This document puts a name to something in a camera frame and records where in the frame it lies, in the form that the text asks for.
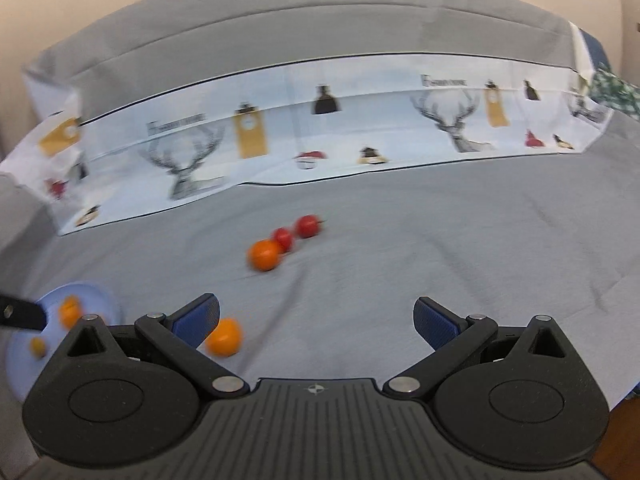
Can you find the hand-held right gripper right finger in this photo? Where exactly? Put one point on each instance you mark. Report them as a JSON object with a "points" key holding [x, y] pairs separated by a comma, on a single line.
{"points": [[432, 320]]}

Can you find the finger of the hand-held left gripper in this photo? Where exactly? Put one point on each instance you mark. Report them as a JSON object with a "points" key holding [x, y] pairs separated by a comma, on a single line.
{"points": [[20, 315]]}

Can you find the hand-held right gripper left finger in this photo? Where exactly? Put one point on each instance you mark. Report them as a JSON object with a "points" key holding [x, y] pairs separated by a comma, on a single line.
{"points": [[200, 317]]}

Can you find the small kumquat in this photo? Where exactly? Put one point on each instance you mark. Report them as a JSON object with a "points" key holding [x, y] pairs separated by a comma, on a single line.
{"points": [[38, 348]]}

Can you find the mandarin orange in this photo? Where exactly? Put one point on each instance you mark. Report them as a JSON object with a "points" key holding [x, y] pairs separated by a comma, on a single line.
{"points": [[70, 311], [226, 338]]}

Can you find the light blue plate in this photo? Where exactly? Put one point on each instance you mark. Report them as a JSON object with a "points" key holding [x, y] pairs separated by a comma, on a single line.
{"points": [[97, 300]]}

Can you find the grey bed sheet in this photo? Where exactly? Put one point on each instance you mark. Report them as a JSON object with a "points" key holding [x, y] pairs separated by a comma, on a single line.
{"points": [[450, 235]]}

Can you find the large orange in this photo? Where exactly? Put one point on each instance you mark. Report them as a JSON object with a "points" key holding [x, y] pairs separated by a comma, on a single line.
{"points": [[264, 255]]}

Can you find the red cherry tomato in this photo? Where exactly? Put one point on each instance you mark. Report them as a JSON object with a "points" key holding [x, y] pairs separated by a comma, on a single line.
{"points": [[307, 226], [283, 238]]}

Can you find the deer printed white cloth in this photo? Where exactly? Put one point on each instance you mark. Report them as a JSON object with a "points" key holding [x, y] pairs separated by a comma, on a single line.
{"points": [[350, 125]]}

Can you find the green patterned cloth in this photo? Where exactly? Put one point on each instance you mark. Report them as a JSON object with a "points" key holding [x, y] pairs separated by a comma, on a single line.
{"points": [[617, 91]]}

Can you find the blue cloth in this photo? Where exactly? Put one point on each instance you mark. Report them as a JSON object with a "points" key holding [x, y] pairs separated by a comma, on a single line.
{"points": [[596, 52]]}

